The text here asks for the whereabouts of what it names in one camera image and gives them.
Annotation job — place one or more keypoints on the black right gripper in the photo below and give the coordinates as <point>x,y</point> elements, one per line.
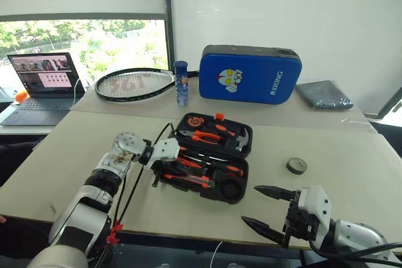
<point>298,224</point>

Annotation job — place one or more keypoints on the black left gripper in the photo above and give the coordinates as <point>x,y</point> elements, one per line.
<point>165,167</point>

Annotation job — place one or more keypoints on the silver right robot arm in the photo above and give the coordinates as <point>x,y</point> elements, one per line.
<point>358,236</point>

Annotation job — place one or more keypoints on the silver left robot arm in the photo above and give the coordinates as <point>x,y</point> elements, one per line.
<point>81,217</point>

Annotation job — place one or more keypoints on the black tool case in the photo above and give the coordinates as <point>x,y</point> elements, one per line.
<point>232,191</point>

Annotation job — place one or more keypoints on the black electrical tape roll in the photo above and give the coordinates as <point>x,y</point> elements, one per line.
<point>292,169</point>

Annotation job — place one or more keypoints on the orange black tape measure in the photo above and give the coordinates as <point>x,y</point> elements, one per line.
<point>194,121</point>

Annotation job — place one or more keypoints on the blue cylindrical tube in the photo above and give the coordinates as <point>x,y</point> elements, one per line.
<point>181,86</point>

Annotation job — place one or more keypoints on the black tennis racket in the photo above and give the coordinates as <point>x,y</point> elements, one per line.
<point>100,92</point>

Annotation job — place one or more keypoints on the blue kick pad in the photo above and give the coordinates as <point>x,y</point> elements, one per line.
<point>251,83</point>

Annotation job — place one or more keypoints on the dark folded cloth in bag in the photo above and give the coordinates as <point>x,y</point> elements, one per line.
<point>323,95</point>

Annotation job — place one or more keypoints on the dark grey laptop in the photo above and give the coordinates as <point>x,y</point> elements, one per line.
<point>41,111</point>

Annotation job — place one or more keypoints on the small orange object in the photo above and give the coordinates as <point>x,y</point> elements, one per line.
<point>22,96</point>

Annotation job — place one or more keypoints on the dark window frame pillar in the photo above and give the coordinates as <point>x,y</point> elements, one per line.
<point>170,13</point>

